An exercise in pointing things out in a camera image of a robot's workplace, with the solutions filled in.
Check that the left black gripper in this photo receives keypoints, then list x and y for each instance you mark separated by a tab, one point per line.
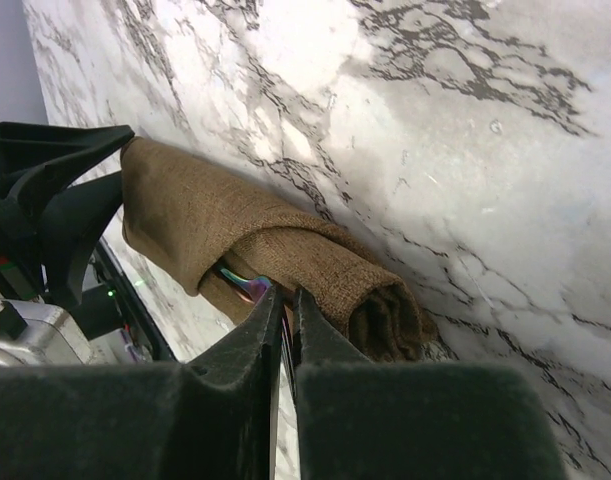
36	163

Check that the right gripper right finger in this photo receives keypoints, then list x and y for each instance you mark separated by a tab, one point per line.
358	419

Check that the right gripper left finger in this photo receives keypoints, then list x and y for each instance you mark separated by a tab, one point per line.
211	418

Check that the copper iridescent fork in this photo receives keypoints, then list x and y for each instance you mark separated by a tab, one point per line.
252	290

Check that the brown cloth napkin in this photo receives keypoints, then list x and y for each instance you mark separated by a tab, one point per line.
187	215

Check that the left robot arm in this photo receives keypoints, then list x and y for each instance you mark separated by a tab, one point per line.
111	308

